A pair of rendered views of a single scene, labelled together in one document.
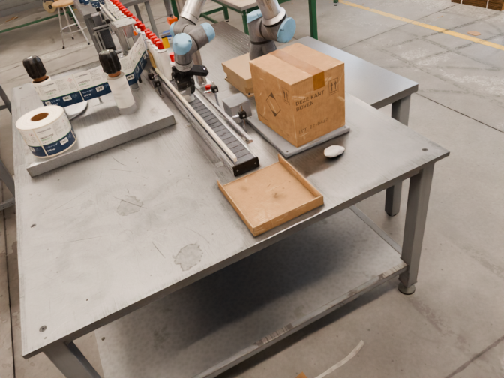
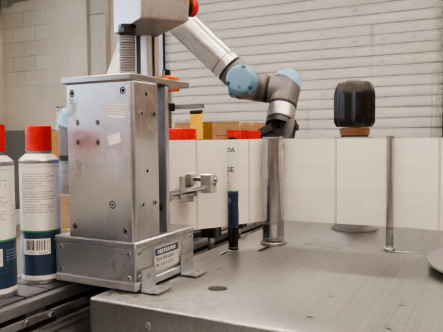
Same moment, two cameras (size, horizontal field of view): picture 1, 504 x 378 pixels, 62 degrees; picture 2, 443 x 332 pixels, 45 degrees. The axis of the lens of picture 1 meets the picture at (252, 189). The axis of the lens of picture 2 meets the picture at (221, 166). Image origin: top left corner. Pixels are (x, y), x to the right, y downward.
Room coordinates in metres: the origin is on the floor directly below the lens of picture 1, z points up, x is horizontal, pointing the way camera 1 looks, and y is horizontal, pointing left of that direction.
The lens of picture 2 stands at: (2.82, 1.11, 1.07)
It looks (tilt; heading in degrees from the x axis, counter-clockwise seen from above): 3 degrees down; 227
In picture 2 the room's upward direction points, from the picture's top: 1 degrees counter-clockwise
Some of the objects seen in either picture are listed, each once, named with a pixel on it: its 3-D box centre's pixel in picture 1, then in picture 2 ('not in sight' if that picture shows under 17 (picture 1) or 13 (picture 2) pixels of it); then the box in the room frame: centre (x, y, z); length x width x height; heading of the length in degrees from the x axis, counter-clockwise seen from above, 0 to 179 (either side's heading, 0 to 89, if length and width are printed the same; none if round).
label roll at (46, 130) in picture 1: (47, 130); not in sight; (1.69, 0.83, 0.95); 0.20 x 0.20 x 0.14
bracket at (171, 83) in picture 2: (124, 22); (128, 82); (2.42, 0.51, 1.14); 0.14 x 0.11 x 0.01; 19
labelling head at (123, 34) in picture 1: (133, 45); (126, 179); (2.42, 0.50, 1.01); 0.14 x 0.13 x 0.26; 19
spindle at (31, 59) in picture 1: (43, 85); not in sight; (2.02, 0.90, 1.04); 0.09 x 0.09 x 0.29
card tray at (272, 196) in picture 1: (268, 191); not in sight; (1.11, -0.05, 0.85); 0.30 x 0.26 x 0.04; 19
